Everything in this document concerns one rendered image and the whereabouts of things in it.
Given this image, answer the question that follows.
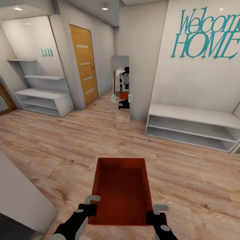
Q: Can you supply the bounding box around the storage box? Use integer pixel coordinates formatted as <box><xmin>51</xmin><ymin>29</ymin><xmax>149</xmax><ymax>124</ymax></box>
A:
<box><xmin>88</xmin><ymin>158</ymin><xmax>154</xmax><ymax>226</ymax></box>

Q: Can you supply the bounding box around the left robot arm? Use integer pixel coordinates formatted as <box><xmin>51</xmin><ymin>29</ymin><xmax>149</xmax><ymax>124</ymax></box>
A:
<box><xmin>47</xmin><ymin>195</ymin><xmax>101</xmax><ymax>240</ymax></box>

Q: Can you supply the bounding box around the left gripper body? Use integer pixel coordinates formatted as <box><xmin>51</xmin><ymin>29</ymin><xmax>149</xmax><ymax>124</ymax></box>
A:
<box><xmin>78</xmin><ymin>204</ymin><xmax>97</xmax><ymax>216</ymax></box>

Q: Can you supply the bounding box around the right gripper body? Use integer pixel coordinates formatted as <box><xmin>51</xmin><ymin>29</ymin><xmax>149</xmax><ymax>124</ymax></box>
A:
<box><xmin>146</xmin><ymin>211</ymin><xmax>167</xmax><ymax>226</ymax></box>

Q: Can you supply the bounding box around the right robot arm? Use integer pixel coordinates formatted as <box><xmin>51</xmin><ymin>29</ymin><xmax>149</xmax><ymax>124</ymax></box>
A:
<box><xmin>146</xmin><ymin>204</ymin><xmax>178</xmax><ymax>240</ymax></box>

